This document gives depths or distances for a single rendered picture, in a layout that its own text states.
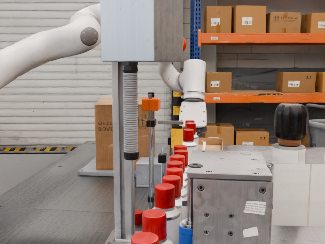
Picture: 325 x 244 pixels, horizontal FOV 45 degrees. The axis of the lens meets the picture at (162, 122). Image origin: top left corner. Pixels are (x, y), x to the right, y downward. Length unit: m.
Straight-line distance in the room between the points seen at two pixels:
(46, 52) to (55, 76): 4.15
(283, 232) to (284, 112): 0.30
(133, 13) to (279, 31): 4.17
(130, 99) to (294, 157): 0.47
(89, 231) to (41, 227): 0.14
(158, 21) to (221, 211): 0.43
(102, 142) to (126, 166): 0.62
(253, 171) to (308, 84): 4.55
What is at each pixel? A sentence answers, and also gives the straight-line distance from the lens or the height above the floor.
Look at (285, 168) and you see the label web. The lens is 0.91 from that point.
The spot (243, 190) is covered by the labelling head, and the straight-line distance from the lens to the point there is 0.52.
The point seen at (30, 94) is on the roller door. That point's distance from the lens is 5.60.
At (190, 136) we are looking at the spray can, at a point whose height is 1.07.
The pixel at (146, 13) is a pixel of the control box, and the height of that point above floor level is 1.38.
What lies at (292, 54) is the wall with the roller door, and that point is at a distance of 5.77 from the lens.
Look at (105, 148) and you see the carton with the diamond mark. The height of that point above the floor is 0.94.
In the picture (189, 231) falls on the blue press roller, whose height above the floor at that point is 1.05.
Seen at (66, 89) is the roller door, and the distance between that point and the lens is 5.45.
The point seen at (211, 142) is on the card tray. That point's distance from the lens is 2.17.
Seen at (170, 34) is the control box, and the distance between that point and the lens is 0.84.
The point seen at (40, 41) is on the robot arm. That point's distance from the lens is 1.33.
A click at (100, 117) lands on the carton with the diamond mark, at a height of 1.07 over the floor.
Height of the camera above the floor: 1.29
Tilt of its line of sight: 9 degrees down
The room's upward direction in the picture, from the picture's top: straight up
